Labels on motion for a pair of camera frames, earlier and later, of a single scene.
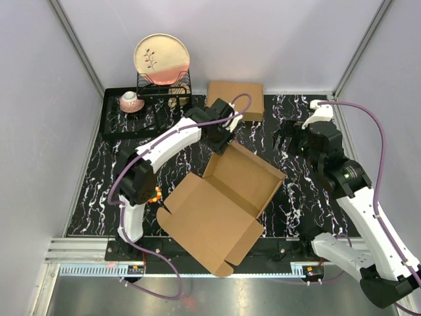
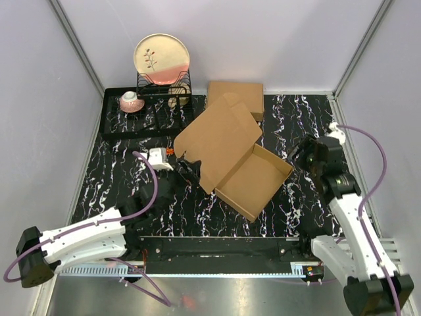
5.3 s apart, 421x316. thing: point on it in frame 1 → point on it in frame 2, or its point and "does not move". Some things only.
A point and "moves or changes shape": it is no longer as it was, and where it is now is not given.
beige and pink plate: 162,57 does not move
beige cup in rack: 180,88 does not move
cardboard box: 214,216 moves or changes shape
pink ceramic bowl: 129,102 does not move
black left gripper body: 220,140 → 175,180
